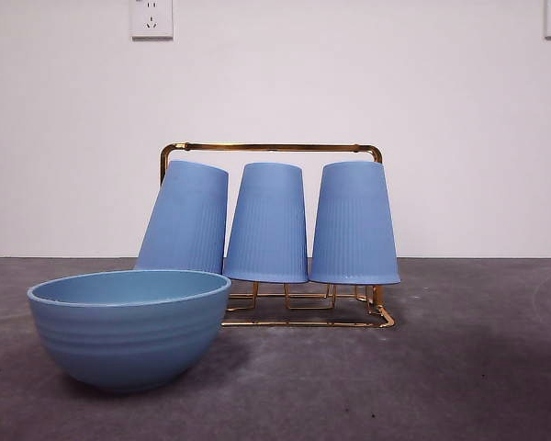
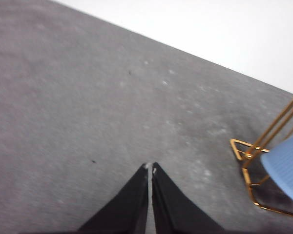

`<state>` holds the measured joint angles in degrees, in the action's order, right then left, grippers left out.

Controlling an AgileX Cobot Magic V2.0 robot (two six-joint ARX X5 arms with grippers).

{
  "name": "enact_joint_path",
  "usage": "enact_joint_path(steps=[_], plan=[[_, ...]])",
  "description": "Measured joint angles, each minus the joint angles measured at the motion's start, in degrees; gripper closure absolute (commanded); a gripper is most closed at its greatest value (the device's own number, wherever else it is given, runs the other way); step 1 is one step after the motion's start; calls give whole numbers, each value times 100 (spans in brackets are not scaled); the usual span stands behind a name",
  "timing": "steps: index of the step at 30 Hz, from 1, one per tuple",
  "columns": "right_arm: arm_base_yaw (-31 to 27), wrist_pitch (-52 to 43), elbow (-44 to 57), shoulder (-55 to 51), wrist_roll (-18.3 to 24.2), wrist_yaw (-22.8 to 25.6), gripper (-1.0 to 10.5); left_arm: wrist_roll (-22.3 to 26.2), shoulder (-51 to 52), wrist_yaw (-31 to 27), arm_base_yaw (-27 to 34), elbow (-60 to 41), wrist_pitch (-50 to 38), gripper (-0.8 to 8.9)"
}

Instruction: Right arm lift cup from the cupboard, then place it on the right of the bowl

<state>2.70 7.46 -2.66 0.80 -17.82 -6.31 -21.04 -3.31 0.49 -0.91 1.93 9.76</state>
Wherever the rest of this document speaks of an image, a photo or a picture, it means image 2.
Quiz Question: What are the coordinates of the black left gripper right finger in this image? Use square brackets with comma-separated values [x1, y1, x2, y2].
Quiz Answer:
[151, 162, 227, 234]

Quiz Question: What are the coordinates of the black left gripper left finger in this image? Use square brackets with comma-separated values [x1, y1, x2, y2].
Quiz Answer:
[77, 162, 149, 234]

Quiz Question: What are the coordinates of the gold wire cup rack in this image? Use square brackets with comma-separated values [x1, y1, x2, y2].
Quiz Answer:
[230, 87, 293, 220]

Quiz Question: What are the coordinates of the blue ribbed plastic cup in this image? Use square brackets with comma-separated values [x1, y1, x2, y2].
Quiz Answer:
[260, 129, 293, 205]

